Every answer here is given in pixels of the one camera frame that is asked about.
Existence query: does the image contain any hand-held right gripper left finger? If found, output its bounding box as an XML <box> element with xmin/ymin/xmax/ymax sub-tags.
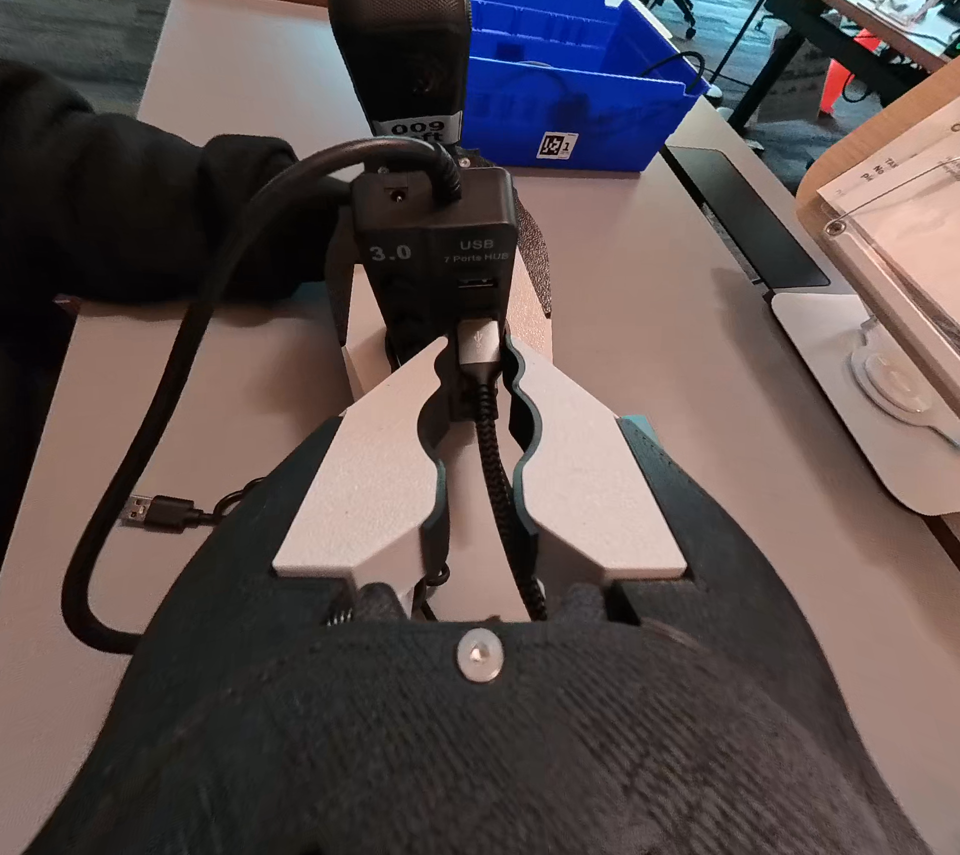
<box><xmin>272</xmin><ymin>336</ymin><xmax>455</xmax><ymax>620</ymax></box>

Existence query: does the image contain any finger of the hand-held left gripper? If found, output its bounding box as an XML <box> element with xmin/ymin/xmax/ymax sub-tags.
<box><xmin>504</xmin><ymin>311</ymin><xmax>558</xmax><ymax>387</ymax></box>
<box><xmin>341</xmin><ymin>268</ymin><xmax>408</xmax><ymax>419</ymax></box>

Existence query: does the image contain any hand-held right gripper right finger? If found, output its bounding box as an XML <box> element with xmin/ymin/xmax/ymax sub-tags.
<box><xmin>501</xmin><ymin>336</ymin><xmax>689</xmax><ymax>612</ymax></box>

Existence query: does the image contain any braided usb cable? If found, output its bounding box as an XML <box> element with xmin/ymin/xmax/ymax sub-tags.
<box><xmin>448</xmin><ymin>317</ymin><xmax>550</xmax><ymax>622</ymax></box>

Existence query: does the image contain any black usb hub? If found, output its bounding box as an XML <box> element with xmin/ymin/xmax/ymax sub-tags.
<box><xmin>351</xmin><ymin>166</ymin><xmax>520</xmax><ymax>365</ymax></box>

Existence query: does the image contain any thick black hub cable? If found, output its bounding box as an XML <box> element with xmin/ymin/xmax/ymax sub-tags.
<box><xmin>61</xmin><ymin>136</ymin><xmax>462</xmax><ymax>655</ymax></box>

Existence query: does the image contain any blue plastic bin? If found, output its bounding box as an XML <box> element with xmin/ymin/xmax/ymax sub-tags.
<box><xmin>459</xmin><ymin>0</ymin><xmax>711</xmax><ymax>174</ymax></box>

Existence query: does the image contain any person's left forearm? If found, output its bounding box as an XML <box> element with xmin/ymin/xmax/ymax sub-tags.
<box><xmin>0</xmin><ymin>60</ymin><xmax>354</xmax><ymax>316</ymax></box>

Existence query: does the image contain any black rectangular desk panel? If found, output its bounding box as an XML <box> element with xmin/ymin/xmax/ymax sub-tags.
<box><xmin>663</xmin><ymin>146</ymin><xmax>832</xmax><ymax>305</ymax></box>

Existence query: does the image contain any white stand base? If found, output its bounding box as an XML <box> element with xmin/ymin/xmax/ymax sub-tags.
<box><xmin>771</xmin><ymin>291</ymin><xmax>960</xmax><ymax>517</ymax></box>

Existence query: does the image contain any printed exercise sheet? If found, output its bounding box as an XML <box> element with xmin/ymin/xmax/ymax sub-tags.
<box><xmin>840</xmin><ymin>180</ymin><xmax>960</xmax><ymax>346</ymax></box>

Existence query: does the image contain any orange traffic cone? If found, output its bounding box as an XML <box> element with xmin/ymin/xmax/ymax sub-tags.
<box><xmin>817</xmin><ymin>30</ymin><xmax>880</xmax><ymax>117</ymax></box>

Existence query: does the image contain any white instruction sheet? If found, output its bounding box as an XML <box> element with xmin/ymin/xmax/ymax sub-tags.
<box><xmin>817</xmin><ymin>97</ymin><xmax>960</xmax><ymax>215</ymax></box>

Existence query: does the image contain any wooden document stand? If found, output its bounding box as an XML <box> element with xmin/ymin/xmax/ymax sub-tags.
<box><xmin>795</xmin><ymin>56</ymin><xmax>960</xmax><ymax>346</ymax></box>

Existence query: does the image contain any black usb plug cable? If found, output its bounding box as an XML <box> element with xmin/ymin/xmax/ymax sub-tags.
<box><xmin>118</xmin><ymin>480</ymin><xmax>264</xmax><ymax>535</ymax></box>

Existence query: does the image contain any thin black cable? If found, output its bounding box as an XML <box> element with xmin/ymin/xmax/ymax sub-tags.
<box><xmin>636</xmin><ymin>48</ymin><xmax>711</xmax><ymax>95</ymax></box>

